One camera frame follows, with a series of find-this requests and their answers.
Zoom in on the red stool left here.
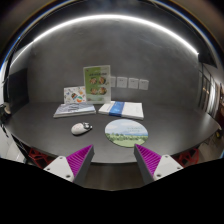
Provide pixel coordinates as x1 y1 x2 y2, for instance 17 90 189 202
28 148 50 168

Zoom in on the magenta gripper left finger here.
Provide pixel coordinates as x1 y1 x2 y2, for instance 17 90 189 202
44 145 94 183

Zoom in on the white book with blue band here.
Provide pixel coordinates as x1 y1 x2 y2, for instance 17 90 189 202
98 101 144 120

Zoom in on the small colourful standing card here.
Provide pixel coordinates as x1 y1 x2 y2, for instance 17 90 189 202
64 86 86 104

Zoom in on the white wall paper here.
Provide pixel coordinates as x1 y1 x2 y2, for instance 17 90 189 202
110 76 116 87
128 78 139 89
117 77 128 88
139 79 149 90

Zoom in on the red stool right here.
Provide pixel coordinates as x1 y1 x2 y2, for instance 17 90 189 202
175 148 199 167

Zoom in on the white grey computer mouse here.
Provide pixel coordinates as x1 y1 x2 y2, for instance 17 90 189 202
71 122 93 135

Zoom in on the round landscape mouse pad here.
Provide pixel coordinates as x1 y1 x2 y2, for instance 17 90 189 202
105 119 148 148

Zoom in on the black screen on left wall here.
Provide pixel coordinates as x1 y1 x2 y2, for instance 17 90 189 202
8 69 29 110

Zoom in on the green standing menu sign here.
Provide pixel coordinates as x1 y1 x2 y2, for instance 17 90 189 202
83 65 111 104

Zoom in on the red stool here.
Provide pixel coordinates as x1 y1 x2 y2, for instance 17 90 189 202
28 148 50 168
175 148 199 167

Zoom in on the grey book lying flat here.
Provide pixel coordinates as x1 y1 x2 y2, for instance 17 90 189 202
53 103 96 118

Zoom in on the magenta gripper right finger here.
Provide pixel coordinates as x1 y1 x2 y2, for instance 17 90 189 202
134 144 182 184

